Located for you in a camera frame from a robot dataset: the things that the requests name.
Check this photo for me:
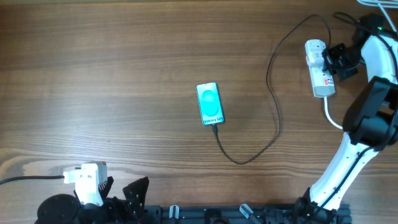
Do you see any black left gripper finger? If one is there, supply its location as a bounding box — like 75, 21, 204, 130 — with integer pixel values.
98, 176, 114, 199
123, 177, 149, 218

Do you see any white power strip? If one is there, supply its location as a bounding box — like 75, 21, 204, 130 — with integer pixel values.
305, 39, 335, 98

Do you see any black USB charging cable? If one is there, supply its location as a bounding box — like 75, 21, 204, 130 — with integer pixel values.
212, 13, 332, 166

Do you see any turquoise screen smartphone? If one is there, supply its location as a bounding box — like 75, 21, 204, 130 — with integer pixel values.
196, 82, 224, 126

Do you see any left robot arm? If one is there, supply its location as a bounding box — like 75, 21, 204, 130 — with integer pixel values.
35, 177, 149, 224

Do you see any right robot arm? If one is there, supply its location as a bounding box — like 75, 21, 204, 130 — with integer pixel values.
291, 12, 397, 223

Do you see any white charger plug adapter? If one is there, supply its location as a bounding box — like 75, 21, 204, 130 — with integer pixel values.
306, 50, 325, 67

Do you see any white power strip cord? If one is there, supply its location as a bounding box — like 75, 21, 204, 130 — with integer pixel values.
323, 0, 398, 130

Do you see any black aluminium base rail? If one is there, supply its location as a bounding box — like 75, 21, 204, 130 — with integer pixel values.
140, 204, 309, 224

